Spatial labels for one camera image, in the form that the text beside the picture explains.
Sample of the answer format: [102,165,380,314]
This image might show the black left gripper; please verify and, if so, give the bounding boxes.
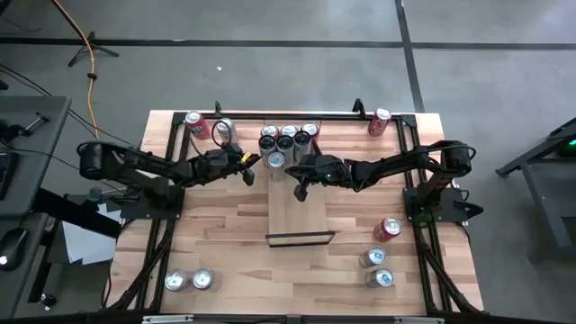
[197,150,263,187]

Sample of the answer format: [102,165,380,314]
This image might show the silver soda can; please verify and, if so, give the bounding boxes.
[191,267,222,292]
[164,268,190,293]

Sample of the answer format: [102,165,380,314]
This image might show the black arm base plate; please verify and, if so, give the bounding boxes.
[120,186,185,221]
[402,186,485,225]

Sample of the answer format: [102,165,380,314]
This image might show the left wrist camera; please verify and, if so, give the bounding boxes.
[231,150,253,167]

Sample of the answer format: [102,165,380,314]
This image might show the blue silver energy drink can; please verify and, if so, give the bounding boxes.
[267,151,287,182]

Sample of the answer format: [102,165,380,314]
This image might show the white paper sheets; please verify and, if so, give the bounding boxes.
[59,202,123,266]

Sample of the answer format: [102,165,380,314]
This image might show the red Fanta can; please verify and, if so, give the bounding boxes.
[184,110,212,140]

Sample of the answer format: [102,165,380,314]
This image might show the silver metal bracket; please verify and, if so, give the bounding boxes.
[393,316,446,324]
[141,314,194,324]

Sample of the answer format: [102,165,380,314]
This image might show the silver can blue tab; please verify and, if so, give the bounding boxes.
[358,246,387,269]
[364,267,395,289]

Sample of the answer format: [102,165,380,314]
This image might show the black tripod stand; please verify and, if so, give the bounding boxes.
[67,30,121,68]

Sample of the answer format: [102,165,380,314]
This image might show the black metal cart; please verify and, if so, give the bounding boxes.
[494,115,576,265]

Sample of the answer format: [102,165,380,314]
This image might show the black computer mouse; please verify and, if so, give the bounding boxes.
[0,227,29,273]

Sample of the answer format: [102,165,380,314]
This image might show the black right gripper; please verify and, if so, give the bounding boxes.
[293,155,355,203]

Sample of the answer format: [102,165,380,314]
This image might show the black beam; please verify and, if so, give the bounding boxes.
[30,187,123,239]

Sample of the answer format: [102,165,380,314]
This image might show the grey desk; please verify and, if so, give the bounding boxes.
[0,94,73,319]

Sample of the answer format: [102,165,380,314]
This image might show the yellow extension cable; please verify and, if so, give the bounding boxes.
[50,0,103,141]

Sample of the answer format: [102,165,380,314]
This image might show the black keyboard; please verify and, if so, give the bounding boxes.
[0,150,20,202]

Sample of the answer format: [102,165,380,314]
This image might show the metal clamp tool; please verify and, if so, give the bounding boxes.
[21,111,51,137]

